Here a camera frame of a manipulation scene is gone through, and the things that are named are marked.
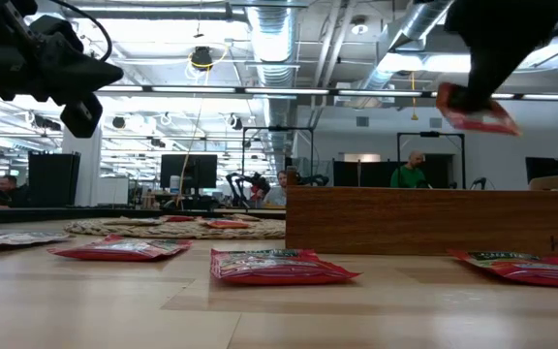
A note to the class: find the small white bottle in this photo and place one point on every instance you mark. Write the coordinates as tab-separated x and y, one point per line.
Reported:
175	184

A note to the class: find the orange tea packet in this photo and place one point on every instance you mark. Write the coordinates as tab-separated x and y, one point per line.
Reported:
497	123
226	224

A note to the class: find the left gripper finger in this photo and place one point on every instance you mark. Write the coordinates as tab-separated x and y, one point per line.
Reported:
83	63
85	86

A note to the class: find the black metal table frame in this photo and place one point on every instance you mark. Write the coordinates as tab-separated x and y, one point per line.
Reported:
66	214

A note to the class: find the black computer monitor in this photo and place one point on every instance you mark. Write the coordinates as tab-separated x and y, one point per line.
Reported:
543	168
189	170

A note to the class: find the white building column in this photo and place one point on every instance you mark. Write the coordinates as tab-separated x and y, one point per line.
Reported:
83	169

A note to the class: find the black ceiling-hung device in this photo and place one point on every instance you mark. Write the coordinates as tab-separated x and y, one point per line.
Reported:
202	57

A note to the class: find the wooden tea organizer box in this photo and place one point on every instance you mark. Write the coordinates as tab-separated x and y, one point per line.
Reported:
405	223

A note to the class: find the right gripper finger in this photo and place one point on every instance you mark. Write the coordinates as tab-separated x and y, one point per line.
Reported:
506	72
477	82

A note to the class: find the person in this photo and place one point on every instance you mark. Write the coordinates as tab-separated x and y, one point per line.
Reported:
10	191
276	194
407	177

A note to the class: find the round ceiling detector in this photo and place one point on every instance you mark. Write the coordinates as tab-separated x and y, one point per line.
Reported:
359	26

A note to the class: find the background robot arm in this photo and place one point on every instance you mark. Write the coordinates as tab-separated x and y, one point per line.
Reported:
242	180
315	180

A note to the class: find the long ceiling light strip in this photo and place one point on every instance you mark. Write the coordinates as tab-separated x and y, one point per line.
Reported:
284	91

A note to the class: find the silver ventilation duct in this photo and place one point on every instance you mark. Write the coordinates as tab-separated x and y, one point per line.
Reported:
422	19
273	39

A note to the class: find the black room partition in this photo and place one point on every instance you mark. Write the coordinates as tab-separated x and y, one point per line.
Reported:
356	175

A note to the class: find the red tea packet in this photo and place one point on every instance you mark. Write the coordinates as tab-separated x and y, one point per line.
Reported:
526	269
178	218
274	269
119	249

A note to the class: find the black metal frame stand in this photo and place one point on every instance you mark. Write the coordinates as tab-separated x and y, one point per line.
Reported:
429	134
279	129

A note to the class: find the tall black cabinet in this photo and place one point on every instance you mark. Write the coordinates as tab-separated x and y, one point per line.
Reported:
53	179

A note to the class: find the round woven placemat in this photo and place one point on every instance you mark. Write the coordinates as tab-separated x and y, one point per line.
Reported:
177	231

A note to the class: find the beige tea packet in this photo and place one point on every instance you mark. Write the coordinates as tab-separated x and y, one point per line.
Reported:
246	217
131	222
12	238

